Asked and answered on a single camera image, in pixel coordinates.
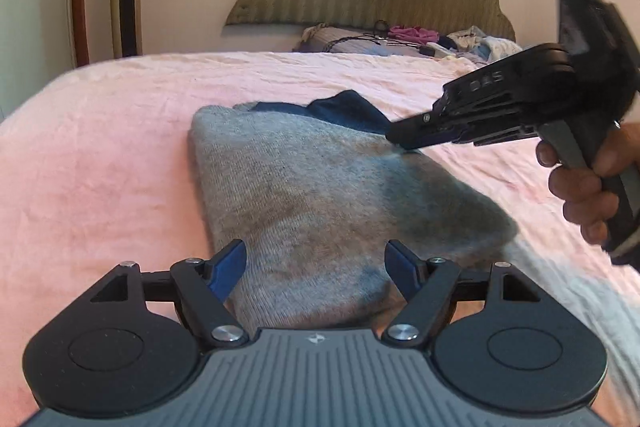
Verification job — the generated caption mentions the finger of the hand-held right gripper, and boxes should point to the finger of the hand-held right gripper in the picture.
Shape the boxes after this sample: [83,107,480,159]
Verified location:
[385,104,541,152]

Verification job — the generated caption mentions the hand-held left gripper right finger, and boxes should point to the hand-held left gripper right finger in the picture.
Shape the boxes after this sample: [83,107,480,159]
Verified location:
[381,240,548,350]

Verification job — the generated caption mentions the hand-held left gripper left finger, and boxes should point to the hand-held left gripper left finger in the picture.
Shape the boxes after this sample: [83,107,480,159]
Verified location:
[90,238,248,348]

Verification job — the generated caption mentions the navy blue garment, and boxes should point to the navy blue garment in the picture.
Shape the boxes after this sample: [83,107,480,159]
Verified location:
[247,89,394,136]

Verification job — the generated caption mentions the grey knit sweater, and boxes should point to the grey knit sweater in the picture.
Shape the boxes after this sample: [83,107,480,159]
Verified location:
[187,103,519,331]

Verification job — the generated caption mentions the white patterned clothes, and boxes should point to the white patterned clothes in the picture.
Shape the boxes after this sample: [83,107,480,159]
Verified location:
[440,26,524,64]

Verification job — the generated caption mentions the person's right hand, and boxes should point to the person's right hand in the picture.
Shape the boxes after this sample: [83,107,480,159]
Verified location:
[535,121,640,246]

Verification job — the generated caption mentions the pink garment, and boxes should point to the pink garment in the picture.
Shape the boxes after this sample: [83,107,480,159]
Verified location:
[389,25,440,44]

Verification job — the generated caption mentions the grey striped pillow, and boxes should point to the grey striped pillow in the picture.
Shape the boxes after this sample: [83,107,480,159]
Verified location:
[299,23,396,54]

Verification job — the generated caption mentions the pink bed blanket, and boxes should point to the pink bed blanket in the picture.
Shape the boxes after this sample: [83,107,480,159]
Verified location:
[0,51,640,427]

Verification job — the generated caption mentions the floral glass wardrobe door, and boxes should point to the floral glass wardrobe door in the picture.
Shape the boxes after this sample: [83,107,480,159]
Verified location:
[0,0,76,122]

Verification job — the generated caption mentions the black cable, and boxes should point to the black cable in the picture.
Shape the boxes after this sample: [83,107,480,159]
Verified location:
[325,21,431,54]

